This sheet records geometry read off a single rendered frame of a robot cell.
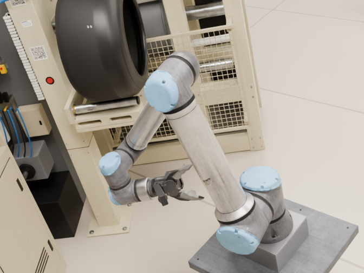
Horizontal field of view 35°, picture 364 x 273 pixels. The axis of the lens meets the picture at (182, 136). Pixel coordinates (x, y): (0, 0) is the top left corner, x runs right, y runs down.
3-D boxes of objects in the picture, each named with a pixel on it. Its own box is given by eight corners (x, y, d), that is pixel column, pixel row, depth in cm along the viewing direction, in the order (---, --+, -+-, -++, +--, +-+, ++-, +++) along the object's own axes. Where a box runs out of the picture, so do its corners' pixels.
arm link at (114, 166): (108, 147, 227) (120, 170, 234) (91, 166, 220) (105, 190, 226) (126, 147, 222) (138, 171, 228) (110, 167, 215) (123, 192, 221)
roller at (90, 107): (73, 116, 295) (71, 109, 292) (76, 111, 298) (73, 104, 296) (139, 106, 289) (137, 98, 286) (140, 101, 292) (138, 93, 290)
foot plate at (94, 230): (86, 237, 350) (85, 235, 348) (95, 207, 371) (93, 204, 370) (129, 233, 345) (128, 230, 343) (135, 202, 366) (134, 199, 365)
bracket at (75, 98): (69, 125, 294) (63, 109, 288) (85, 84, 326) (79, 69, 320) (76, 124, 293) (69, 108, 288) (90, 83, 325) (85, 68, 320)
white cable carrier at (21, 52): (38, 100, 301) (2, 17, 274) (40, 95, 305) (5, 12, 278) (46, 99, 300) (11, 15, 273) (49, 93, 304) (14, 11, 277)
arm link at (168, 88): (279, 225, 210) (190, 50, 177) (261, 261, 199) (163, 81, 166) (244, 224, 220) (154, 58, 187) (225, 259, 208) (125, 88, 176)
